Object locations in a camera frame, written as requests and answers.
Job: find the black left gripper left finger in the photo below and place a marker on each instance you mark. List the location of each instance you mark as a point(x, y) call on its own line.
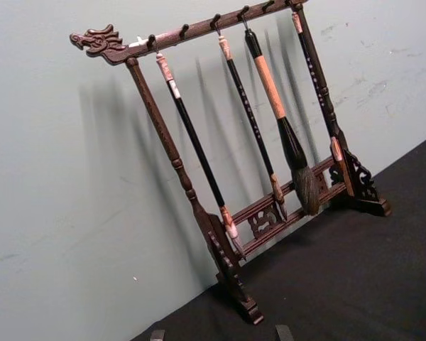
point(158, 336)

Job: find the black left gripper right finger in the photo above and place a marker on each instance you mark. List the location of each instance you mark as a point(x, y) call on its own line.
point(284, 334)

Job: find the black table cloth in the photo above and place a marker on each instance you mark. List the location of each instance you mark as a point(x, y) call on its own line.
point(341, 277)

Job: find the black brush with plain shaft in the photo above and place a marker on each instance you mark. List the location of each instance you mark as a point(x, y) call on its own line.
point(195, 142)

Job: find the dark carved wooden brush rack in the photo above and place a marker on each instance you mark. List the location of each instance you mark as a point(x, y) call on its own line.
point(152, 117)

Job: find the black brush with white characters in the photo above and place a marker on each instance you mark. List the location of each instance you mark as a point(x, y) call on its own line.
point(250, 110)
point(314, 67)

